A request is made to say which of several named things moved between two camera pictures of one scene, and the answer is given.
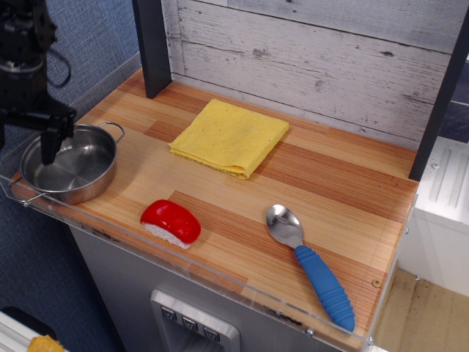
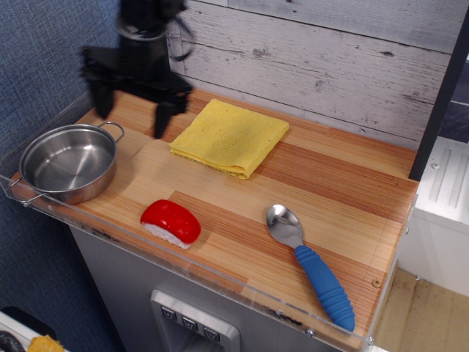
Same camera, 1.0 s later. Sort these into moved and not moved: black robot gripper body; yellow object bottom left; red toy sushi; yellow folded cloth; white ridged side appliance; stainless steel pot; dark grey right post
Moved: black robot gripper body
Not moved: dark grey right post; white ridged side appliance; stainless steel pot; yellow object bottom left; yellow folded cloth; red toy sushi
